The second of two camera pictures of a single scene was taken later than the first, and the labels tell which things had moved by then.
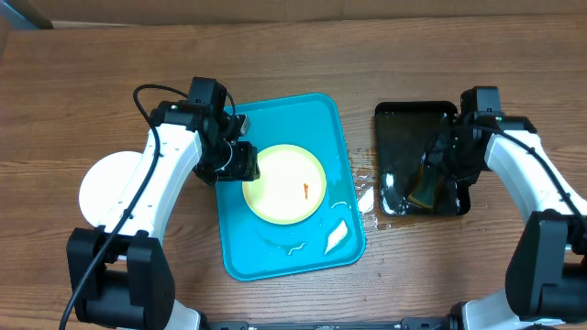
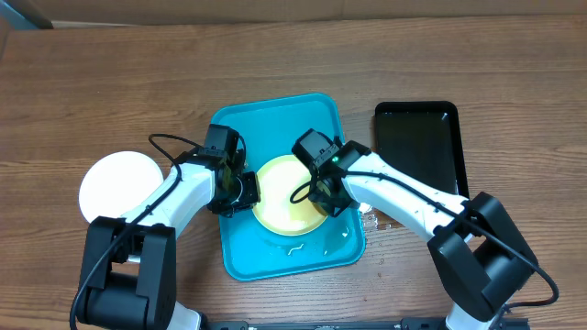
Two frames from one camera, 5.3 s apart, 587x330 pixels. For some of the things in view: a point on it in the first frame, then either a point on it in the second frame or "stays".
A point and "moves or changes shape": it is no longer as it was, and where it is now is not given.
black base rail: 414,324 stays
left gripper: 248,169 to 252,196
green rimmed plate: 292,185 moves or changes shape
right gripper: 442,161 to 331,207
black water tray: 419,172 stays
